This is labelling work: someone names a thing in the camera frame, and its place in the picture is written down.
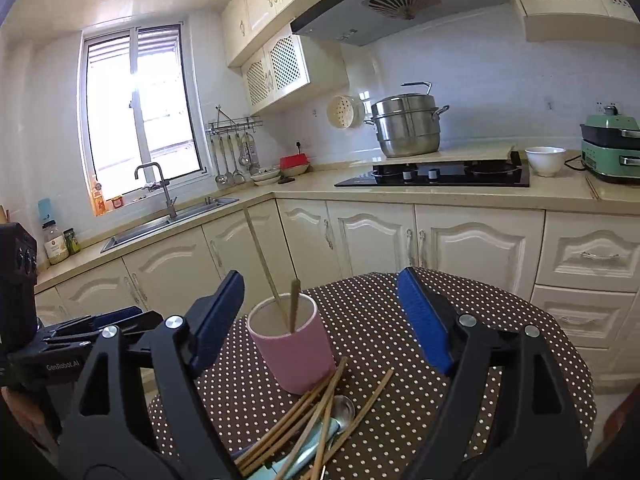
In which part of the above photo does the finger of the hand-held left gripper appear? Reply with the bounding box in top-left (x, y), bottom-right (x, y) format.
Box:
top-left (39, 306), bottom-right (146, 341)
top-left (42, 311), bottom-right (166, 362)

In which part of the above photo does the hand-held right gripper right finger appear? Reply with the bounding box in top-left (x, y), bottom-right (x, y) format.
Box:
top-left (396, 266), bottom-right (589, 480)

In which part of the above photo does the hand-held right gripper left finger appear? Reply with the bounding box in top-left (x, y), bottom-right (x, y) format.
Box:
top-left (56, 270), bottom-right (246, 480)

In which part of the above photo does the thin wooden chopstick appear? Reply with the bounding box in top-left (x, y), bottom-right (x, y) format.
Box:
top-left (289, 279), bottom-right (302, 334)
top-left (243, 207), bottom-right (291, 332)

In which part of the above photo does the pink cup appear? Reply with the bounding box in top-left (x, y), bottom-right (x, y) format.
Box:
top-left (246, 291), bottom-right (337, 396)

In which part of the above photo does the bundle of wooden chopsticks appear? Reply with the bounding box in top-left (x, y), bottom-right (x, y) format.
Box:
top-left (234, 356), bottom-right (396, 480)

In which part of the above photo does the metal spoon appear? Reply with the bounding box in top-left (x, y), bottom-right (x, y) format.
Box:
top-left (324, 394), bottom-right (357, 437)

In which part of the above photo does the polka dot round table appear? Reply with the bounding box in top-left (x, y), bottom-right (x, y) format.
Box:
top-left (147, 266), bottom-right (598, 480)

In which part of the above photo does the glass jar with beige contents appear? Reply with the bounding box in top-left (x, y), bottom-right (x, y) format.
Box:
top-left (43, 220), bottom-right (70, 266)

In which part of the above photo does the stainless steel sink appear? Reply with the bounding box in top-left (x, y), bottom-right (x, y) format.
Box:
top-left (100, 196), bottom-right (241, 254)

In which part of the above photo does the orange bottle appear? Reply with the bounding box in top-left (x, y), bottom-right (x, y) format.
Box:
top-left (90, 176), bottom-right (109, 217)

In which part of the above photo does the metal kitchen faucet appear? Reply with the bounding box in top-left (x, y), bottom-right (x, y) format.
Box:
top-left (134, 162), bottom-right (179, 220)

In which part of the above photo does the black gas hob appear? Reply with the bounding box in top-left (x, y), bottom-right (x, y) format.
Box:
top-left (334, 151), bottom-right (531, 189)

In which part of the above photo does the light teal sheathed knife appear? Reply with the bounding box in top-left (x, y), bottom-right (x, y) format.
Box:
top-left (240, 417), bottom-right (342, 480)

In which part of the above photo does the red container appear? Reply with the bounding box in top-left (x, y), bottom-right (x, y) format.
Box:
top-left (279, 154), bottom-right (311, 177)

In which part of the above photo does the beige board under pot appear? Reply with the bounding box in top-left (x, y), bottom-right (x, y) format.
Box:
top-left (372, 142), bottom-right (519, 167)

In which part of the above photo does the stainless steel steamer pot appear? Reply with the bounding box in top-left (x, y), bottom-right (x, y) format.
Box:
top-left (363, 81), bottom-right (450, 159)

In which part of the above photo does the white bowl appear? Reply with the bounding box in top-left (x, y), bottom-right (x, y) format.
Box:
top-left (525, 146), bottom-right (568, 178)

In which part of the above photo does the white framed window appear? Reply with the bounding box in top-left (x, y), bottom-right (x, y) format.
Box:
top-left (79, 22), bottom-right (209, 202)

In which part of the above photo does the cream hanging colander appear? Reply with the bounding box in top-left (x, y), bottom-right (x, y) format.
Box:
top-left (326, 95), bottom-right (364, 131)

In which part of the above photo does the green electric cooker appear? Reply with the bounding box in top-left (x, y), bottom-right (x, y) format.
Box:
top-left (579, 102), bottom-right (640, 185)

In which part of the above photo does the grey range hood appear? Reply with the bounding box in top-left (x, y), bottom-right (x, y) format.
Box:
top-left (290, 0), bottom-right (512, 47)

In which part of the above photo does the metal wall utensil rack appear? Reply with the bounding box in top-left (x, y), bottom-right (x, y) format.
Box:
top-left (205, 105), bottom-right (264, 137)

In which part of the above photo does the cream lattice door wall cabinet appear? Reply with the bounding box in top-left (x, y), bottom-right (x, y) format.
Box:
top-left (241, 24), bottom-right (350, 115)

